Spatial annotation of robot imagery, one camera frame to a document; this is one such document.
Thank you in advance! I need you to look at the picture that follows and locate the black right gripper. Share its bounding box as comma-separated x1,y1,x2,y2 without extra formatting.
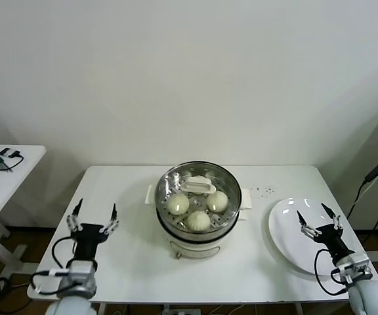
296,202,356,262

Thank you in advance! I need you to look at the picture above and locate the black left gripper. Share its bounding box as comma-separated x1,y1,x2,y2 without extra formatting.
66,198,121,263

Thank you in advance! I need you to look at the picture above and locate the white steamed baozi bun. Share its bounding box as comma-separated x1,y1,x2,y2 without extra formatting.
186,211,211,233
167,193,190,216
206,190,229,213

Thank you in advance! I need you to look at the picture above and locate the glass lid with cream handle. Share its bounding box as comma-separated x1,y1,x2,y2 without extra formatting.
156,160,242,231

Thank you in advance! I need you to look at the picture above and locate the stainless steel steamer basket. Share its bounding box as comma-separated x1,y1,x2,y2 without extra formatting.
156,160,243,240

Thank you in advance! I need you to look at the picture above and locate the large white plate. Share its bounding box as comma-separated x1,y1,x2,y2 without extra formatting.
268,196,356,276

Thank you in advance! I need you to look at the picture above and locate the white side table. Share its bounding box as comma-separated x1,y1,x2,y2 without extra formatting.
0,144,47,280

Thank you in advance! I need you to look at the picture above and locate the white power strip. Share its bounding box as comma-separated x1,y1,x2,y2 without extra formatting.
168,306,200,315

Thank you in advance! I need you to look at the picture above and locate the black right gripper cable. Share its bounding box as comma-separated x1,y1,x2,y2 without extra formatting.
313,248,349,296

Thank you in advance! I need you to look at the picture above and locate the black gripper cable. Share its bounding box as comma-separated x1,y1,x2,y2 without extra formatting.
51,236,78,269
313,248,349,296

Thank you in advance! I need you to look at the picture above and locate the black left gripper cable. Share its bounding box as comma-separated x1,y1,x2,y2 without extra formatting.
51,236,78,269

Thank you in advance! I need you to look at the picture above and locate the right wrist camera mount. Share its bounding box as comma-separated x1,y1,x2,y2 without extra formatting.
331,254,373,285

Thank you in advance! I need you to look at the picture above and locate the black power adapter with cable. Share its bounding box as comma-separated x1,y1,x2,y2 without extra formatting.
345,144,378,230

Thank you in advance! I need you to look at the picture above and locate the thin black device cable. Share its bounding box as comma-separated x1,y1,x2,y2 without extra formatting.
0,151,25,174

